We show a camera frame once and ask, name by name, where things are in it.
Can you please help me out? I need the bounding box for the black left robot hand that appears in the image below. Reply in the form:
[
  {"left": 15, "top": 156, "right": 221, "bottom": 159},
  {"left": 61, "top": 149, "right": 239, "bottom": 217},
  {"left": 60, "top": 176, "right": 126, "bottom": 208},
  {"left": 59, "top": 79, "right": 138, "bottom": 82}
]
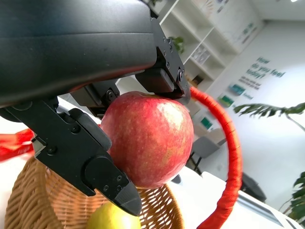
[{"left": 0, "top": 0, "right": 192, "bottom": 217}]

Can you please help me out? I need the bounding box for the yellow-green pear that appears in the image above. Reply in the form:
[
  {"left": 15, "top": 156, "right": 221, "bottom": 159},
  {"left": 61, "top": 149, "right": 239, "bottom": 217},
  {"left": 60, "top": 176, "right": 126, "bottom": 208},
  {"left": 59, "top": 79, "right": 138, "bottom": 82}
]
[{"left": 85, "top": 201, "right": 142, "bottom": 229}]

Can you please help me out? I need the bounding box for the large monstera plant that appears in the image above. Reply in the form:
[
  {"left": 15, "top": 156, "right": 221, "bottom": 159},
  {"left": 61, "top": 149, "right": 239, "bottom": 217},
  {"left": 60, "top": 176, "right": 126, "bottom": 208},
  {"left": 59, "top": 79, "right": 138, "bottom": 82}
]
[{"left": 233, "top": 102, "right": 305, "bottom": 221}]

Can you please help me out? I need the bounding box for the teal wall poster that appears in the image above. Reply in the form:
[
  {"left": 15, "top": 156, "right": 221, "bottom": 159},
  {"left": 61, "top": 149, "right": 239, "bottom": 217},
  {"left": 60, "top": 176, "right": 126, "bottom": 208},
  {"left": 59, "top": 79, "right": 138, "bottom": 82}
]
[{"left": 228, "top": 83, "right": 246, "bottom": 96}]

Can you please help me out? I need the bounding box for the small green shelf plant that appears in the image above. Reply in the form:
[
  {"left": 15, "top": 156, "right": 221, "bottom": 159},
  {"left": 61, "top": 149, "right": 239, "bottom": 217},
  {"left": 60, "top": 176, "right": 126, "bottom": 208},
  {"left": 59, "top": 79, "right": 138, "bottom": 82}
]
[{"left": 168, "top": 36, "right": 185, "bottom": 54}]

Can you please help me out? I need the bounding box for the white shelf unit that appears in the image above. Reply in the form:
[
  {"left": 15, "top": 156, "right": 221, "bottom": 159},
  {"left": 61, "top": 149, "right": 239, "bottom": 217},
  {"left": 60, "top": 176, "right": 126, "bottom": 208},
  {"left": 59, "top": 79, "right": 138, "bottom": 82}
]
[{"left": 158, "top": 0, "right": 241, "bottom": 88}]

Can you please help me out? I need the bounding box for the wicker basket with red handle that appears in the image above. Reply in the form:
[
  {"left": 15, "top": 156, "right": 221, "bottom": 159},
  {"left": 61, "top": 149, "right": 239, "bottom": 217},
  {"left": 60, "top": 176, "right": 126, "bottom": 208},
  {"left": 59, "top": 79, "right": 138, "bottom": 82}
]
[{"left": 0, "top": 86, "right": 244, "bottom": 229}]

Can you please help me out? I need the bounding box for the dark office chair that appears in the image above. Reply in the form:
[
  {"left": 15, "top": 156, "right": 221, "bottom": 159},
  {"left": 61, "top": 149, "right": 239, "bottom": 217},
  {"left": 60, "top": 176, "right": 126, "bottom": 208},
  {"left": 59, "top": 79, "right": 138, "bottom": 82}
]
[{"left": 240, "top": 173, "right": 267, "bottom": 203}]

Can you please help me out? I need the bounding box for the grey table cable tray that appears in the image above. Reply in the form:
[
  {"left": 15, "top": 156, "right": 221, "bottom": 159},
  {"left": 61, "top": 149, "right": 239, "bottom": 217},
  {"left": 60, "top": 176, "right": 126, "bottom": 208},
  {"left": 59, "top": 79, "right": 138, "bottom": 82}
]
[{"left": 237, "top": 192, "right": 297, "bottom": 229}]

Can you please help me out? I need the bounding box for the green wall poster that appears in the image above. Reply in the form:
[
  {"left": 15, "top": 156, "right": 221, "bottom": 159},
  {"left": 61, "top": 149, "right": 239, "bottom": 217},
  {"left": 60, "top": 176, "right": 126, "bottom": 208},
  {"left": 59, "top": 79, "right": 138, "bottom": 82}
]
[{"left": 218, "top": 94, "right": 235, "bottom": 108}]

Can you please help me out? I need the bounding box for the red apple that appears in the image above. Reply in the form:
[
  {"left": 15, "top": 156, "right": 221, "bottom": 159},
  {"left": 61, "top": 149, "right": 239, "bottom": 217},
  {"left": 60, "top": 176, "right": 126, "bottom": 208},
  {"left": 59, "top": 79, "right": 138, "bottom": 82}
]
[{"left": 100, "top": 91, "right": 195, "bottom": 189}]

